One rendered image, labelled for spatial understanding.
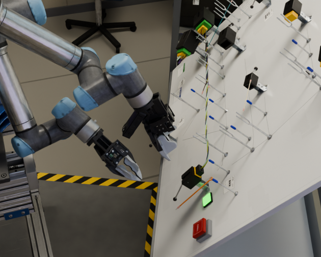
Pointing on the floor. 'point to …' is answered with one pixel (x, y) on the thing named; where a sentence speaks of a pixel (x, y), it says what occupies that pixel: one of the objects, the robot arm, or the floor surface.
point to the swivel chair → (100, 14)
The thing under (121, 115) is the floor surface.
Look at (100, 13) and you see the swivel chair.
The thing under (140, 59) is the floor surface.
